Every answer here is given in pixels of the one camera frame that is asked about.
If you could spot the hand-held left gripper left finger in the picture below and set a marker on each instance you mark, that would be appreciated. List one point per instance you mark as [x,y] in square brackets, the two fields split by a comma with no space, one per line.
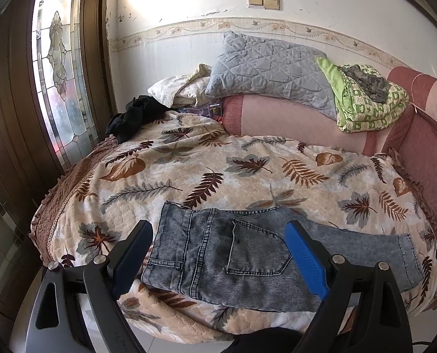
[130,261]

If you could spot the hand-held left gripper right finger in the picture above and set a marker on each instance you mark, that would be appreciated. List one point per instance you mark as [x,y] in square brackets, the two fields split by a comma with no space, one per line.
[306,261]

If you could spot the blue denim pants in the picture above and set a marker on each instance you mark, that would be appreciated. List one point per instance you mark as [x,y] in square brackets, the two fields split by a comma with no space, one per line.
[211,250]

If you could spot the leaf-print blanket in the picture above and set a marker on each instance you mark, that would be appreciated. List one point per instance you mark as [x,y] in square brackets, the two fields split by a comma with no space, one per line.
[189,161]

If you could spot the pink upholstered sofa backrest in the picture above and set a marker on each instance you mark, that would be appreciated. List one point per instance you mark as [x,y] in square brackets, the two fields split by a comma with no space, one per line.
[420,147]

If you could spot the pink bolster cushion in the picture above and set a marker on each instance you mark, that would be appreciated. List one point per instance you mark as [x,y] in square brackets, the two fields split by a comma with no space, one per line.
[288,121]

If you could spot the black cloth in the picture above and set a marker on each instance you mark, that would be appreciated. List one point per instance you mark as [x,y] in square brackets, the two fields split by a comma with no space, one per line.
[133,117]

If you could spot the green patterned quilt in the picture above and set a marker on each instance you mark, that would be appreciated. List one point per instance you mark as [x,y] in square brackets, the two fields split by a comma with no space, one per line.
[365,110]

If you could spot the dark printed packet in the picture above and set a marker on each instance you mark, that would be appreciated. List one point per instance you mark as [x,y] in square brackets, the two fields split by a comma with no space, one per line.
[214,112]

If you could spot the cream pillow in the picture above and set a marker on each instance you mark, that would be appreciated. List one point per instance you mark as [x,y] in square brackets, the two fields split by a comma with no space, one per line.
[174,88]

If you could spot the grey crumpled cloth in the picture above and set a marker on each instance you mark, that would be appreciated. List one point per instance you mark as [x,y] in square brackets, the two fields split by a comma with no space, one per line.
[369,82]

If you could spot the grey quilted pillow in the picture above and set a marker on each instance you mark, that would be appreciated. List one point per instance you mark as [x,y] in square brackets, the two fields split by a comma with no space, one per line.
[266,66]

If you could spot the wooden stained glass door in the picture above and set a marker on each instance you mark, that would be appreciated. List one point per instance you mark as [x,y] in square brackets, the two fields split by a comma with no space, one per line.
[93,44]

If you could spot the beige wall switch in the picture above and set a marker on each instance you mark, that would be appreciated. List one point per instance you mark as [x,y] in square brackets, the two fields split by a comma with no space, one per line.
[264,2]

